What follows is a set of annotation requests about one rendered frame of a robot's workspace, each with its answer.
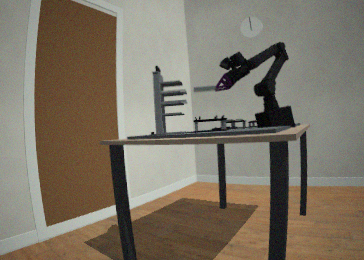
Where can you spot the white microplate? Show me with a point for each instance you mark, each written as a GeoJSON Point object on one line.
{"type": "Point", "coordinates": [181, 90]}

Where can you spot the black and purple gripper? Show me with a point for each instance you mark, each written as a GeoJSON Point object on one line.
{"type": "Point", "coordinates": [229, 82]}

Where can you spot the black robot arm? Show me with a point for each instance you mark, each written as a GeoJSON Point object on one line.
{"type": "Point", "coordinates": [267, 85]}

